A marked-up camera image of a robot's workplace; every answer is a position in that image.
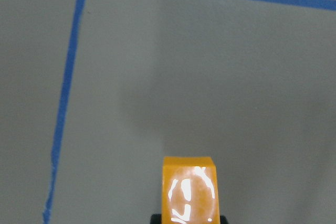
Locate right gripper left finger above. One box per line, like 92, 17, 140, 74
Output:
150, 214, 162, 224

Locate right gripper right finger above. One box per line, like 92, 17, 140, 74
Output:
220, 215, 227, 224

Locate orange trapezoid block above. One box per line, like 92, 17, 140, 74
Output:
161, 156, 221, 223

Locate brown paper table cover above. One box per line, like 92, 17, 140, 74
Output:
1, 0, 335, 223

